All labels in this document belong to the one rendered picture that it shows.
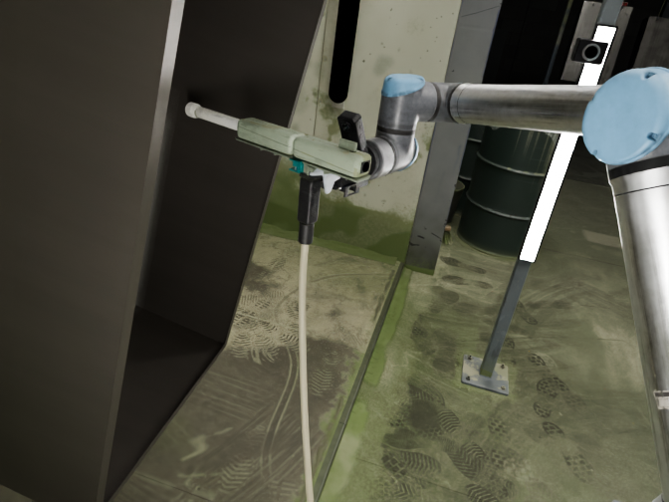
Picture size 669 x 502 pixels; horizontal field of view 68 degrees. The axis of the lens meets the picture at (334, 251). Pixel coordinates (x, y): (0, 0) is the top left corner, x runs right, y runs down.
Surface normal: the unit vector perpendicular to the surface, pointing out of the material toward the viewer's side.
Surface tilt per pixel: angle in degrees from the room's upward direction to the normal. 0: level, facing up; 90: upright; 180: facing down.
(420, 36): 90
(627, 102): 84
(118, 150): 90
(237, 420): 0
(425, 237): 90
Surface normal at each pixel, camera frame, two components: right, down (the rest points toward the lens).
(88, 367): -0.24, 0.42
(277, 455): 0.12, -0.88
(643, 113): -0.91, -0.02
